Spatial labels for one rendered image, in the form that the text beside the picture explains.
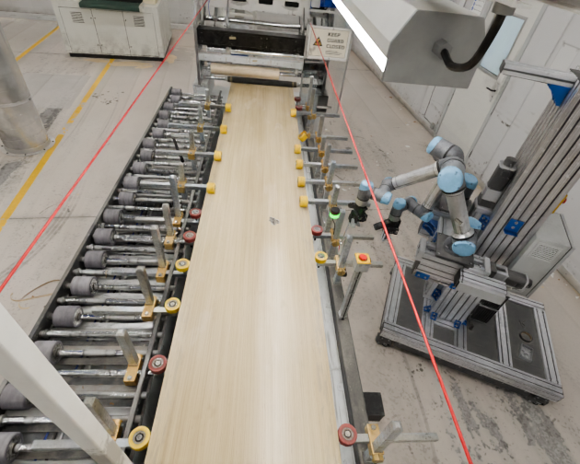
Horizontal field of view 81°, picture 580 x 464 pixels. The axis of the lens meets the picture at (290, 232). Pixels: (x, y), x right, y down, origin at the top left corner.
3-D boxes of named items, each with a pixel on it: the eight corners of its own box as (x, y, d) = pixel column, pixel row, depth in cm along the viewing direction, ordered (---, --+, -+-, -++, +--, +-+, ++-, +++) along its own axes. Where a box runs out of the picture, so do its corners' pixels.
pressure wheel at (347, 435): (343, 457, 144) (349, 448, 136) (329, 441, 147) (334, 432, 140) (354, 442, 148) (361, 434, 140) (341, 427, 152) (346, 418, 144)
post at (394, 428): (367, 456, 157) (400, 419, 125) (369, 465, 155) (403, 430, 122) (360, 456, 157) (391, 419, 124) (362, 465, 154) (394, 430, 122)
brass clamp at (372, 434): (376, 427, 152) (379, 423, 149) (383, 462, 142) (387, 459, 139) (363, 427, 151) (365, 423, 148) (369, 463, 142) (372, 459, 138)
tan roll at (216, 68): (320, 81, 420) (321, 70, 412) (321, 85, 411) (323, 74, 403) (203, 71, 406) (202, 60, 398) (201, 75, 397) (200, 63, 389)
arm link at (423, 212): (477, 155, 198) (430, 223, 222) (460, 145, 204) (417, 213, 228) (469, 153, 190) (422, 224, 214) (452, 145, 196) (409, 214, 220)
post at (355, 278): (344, 312, 208) (363, 263, 178) (346, 319, 205) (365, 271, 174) (338, 312, 208) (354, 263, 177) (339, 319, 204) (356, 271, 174)
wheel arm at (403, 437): (433, 435, 152) (436, 431, 149) (435, 443, 150) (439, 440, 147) (338, 435, 148) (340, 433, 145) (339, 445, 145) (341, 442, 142)
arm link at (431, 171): (463, 146, 179) (379, 175, 211) (460, 155, 171) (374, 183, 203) (470, 165, 182) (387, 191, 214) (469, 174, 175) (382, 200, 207)
